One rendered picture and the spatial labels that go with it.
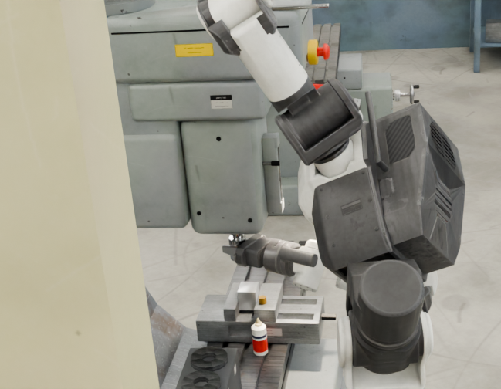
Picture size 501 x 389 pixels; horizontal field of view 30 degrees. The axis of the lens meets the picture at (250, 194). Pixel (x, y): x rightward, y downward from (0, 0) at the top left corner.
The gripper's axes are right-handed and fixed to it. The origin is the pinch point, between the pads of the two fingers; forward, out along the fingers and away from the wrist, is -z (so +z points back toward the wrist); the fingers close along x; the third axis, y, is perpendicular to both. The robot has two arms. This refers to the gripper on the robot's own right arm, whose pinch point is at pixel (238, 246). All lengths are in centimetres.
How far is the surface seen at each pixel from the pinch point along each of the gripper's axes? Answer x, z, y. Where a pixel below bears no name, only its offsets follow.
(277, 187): -3.3, 11.9, -18.0
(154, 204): 18.4, -11.2, -18.1
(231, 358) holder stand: 29.9, 17.9, 12.2
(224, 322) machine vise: 1.9, -5.8, 24.2
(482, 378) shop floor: -139, 17, 123
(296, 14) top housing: 2, 24, -65
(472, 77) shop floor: -539, -148, 122
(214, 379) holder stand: 40.2, 20.5, 10.9
